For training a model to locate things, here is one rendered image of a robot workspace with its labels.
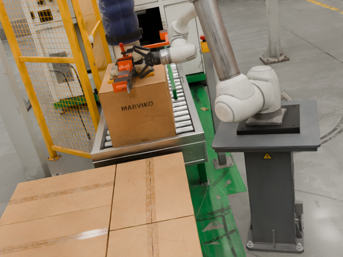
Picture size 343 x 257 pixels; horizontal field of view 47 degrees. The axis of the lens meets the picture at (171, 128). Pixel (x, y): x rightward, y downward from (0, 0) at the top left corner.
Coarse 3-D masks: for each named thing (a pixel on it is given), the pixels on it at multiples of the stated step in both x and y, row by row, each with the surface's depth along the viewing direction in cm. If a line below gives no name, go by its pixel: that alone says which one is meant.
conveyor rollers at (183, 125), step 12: (168, 72) 372; (168, 84) 341; (180, 84) 340; (180, 96) 316; (180, 108) 291; (180, 120) 275; (108, 132) 276; (180, 132) 259; (192, 132) 252; (108, 144) 260
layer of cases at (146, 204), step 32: (160, 160) 229; (32, 192) 222; (64, 192) 216; (96, 192) 210; (128, 192) 205; (160, 192) 200; (0, 224) 200; (32, 224) 195; (64, 224) 190; (96, 224) 186; (128, 224) 182; (160, 224) 178; (192, 224) 174; (0, 256) 178; (32, 256) 174; (64, 256) 170; (96, 256) 166; (128, 256) 163; (160, 256) 160; (192, 256) 157
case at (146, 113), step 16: (112, 64) 279; (160, 64) 258; (144, 80) 235; (160, 80) 230; (112, 96) 230; (128, 96) 231; (144, 96) 231; (160, 96) 232; (112, 112) 235; (128, 112) 235; (144, 112) 236; (160, 112) 236; (112, 128) 239; (128, 128) 240; (144, 128) 240; (160, 128) 241; (112, 144) 244; (128, 144) 244
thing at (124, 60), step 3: (123, 57) 230; (126, 57) 229; (129, 57) 229; (132, 57) 228; (117, 60) 228; (120, 60) 229; (123, 60) 228; (126, 60) 223; (129, 60) 222; (132, 60) 223; (117, 63) 223; (120, 63) 223; (123, 63) 223; (126, 63) 223; (129, 63) 223; (132, 63) 225; (132, 66) 224; (117, 69) 226; (123, 69) 225
